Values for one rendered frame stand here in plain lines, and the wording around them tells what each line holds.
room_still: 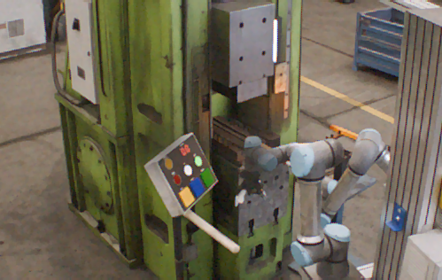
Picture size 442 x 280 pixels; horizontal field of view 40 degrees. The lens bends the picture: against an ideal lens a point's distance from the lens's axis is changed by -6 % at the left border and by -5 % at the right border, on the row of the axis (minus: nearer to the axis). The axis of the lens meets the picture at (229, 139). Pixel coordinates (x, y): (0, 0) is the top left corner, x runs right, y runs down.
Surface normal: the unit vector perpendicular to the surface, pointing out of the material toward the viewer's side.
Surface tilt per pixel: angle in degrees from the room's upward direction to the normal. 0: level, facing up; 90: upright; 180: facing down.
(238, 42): 90
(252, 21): 90
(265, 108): 90
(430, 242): 0
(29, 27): 90
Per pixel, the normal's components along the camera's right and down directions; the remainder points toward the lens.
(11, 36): 0.59, 0.36
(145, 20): -0.79, 0.26
